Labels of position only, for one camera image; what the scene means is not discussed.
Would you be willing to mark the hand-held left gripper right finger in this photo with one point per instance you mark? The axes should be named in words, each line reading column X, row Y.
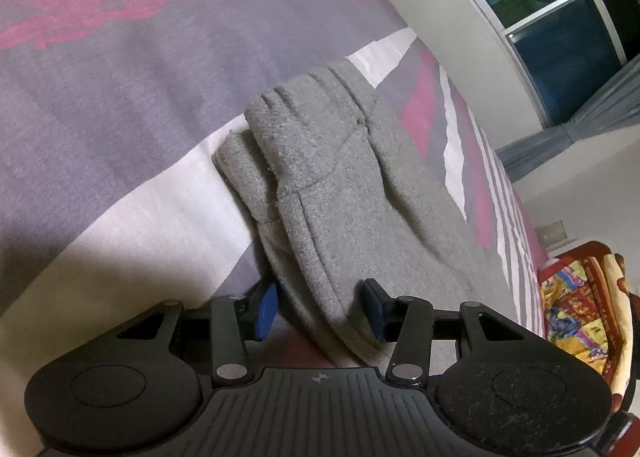
column 376, row 313

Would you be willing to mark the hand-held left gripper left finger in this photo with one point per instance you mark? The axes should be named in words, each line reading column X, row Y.
column 266, row 311

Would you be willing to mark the grey pants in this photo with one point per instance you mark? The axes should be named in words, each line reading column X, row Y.
column 350, row 197

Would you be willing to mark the colourful printed blanket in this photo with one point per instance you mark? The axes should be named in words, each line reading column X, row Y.
column 580, row 307

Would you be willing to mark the grey pink striped bed sheet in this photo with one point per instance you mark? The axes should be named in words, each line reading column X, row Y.
column 125, row 112

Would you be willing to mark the grey curtain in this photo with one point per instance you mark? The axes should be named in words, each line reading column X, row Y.
column 575, row 132

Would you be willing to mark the glass window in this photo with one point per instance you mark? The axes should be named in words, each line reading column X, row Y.
column 550, row 2

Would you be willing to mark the beige wall outlet plate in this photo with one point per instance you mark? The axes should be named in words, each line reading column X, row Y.
column 551, row 232

